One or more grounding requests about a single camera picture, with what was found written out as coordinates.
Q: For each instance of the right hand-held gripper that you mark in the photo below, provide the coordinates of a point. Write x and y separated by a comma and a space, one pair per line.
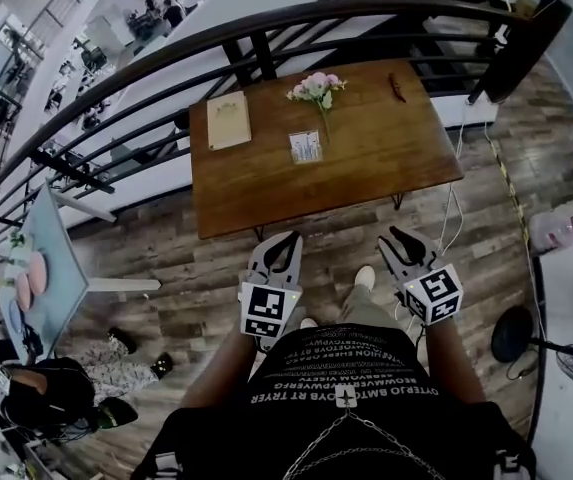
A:
433, 295

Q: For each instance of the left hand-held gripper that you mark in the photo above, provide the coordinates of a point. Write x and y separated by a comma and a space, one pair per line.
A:
266, 308

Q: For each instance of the person's left forearm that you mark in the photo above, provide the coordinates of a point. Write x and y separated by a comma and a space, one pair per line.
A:
216, 373

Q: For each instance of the person's right forearm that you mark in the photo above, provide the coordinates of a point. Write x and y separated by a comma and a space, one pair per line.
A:
453, 363

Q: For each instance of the person's white shoe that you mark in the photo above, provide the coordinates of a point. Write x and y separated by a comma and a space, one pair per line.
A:
364, 278

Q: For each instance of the person's khaki trouser leg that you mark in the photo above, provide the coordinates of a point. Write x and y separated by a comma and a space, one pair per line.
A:
361, 308

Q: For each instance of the brown wooden table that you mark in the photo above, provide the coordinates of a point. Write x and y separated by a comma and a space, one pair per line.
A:
361, 173

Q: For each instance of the person's black printed shirt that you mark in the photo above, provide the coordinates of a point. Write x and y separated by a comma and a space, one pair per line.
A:
316, 368

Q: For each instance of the black standing fan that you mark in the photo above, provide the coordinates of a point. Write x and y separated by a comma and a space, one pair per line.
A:
512, 334

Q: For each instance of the beige book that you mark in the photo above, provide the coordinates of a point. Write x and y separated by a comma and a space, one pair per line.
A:
228, 120

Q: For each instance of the clear plastic bag red print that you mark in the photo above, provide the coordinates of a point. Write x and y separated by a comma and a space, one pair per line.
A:
566, 218

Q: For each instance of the dark eyeglasses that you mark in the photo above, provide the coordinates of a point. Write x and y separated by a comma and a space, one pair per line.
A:
397, 87

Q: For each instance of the pink flower bouquet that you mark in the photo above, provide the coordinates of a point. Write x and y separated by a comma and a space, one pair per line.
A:
316, 85

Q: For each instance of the black metal railing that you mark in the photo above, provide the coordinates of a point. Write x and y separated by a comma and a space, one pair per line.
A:
262, 58

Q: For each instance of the light blue table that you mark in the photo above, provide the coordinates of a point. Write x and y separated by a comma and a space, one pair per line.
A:
53, 278

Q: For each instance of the pink round plate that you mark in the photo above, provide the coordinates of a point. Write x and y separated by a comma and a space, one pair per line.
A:
37, 273
23, 293

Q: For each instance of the small green plant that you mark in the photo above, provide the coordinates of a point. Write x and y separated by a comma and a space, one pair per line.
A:
17, 239

